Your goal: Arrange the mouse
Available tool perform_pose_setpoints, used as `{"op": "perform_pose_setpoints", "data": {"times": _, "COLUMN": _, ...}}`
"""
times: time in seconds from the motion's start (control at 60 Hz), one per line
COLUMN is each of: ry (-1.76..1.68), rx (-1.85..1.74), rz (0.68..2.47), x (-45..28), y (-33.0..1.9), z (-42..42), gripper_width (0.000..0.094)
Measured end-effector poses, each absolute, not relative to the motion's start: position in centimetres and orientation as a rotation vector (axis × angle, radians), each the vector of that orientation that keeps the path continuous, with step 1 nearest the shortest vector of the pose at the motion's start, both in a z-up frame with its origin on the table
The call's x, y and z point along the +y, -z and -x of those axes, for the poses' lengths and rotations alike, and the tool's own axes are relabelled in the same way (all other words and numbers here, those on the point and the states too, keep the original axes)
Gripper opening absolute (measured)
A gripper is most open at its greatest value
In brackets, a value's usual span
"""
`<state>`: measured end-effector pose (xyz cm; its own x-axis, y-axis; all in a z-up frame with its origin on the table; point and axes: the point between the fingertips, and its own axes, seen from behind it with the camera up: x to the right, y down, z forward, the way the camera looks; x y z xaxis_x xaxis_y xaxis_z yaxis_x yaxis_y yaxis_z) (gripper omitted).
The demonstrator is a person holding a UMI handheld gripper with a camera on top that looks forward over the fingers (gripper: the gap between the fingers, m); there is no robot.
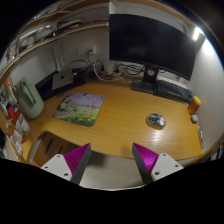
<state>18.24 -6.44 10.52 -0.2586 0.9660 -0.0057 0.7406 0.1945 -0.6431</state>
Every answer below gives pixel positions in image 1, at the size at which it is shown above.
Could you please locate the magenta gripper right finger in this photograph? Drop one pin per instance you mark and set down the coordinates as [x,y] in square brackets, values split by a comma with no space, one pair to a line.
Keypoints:
[153,166]

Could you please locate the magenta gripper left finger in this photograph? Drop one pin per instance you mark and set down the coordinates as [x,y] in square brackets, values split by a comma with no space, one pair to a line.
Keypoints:
[71,166]

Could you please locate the floral mouse pad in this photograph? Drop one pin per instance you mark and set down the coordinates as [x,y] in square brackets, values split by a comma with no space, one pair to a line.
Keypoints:
[81,109]

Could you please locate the small white round object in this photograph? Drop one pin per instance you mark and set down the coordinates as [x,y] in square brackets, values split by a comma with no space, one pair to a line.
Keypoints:
[194,118]

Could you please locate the orange pill bottle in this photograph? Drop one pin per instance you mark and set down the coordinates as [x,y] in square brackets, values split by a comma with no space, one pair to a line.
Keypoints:
[194,105]

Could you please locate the green plastic jug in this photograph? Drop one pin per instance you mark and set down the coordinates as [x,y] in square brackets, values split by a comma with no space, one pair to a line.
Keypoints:
[29,99]

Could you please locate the black keyboard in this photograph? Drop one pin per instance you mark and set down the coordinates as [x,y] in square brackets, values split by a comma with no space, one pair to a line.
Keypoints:
[172,91]

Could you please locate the silver laptop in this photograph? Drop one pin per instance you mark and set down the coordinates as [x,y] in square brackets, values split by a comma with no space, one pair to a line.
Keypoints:
[62,78]

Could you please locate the black box under laptop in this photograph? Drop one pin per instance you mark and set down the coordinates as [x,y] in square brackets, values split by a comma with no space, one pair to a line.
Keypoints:
[45,90]

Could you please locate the white power strip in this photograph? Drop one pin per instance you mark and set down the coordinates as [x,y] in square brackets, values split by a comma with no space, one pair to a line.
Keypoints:
[109,69]

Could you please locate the black computer monitor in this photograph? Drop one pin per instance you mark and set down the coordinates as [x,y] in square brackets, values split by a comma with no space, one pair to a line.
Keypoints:
[153,44]

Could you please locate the white wall socket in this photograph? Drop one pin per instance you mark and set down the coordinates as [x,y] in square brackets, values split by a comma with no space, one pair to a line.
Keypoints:
[90,49]

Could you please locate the wooden wall shelf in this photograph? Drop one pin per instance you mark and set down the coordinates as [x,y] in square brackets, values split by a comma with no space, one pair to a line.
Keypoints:
[49,21]

